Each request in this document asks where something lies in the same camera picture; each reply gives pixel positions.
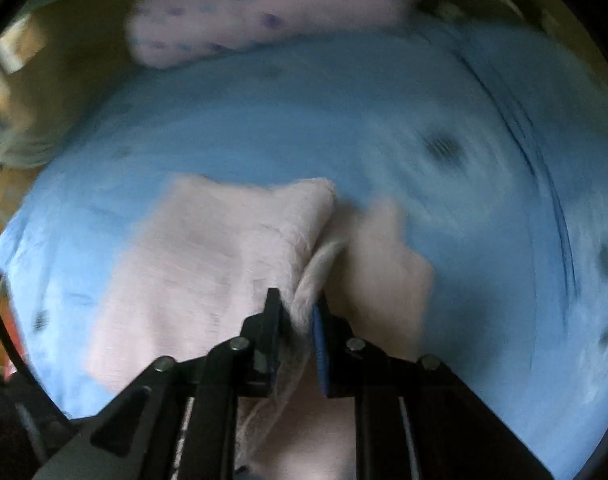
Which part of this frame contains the grey-green cloth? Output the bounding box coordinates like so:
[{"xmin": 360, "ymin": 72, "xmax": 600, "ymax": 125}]
[{"xmin": 0, "ymin": 127, "xmax": 61, "ymax": 169}]

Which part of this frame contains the pink knit cardigan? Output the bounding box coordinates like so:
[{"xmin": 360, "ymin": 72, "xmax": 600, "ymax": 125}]
[{"xmin": 84, "ymin": 176, "xmax": 433, "ymax": 479}]

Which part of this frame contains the pink heart-pattern pillow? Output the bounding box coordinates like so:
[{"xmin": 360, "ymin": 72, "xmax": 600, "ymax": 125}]
[{"xmin": 125, "ymin": 0, "xmax": 417, "ymax": 70}]

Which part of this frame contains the blue floral bed sheet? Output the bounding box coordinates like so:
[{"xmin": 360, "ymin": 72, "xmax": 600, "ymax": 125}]
[{"xmin": 0, "ymin": 22, "xmax": 608, "ymax": 479}]

